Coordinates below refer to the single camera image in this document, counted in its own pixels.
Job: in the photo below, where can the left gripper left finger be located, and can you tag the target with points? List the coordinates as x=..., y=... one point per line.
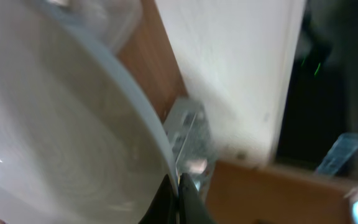
x=163, y=208

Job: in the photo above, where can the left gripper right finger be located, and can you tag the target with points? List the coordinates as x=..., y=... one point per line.
x=191, y=207

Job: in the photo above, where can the grey plate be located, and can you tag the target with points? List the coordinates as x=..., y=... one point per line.
x=79, y=140

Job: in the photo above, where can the clear plastic waste bin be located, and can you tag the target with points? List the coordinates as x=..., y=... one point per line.
x=110, y=21

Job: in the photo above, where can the metal corner bracket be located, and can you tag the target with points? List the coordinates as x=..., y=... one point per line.
x=188, y=132

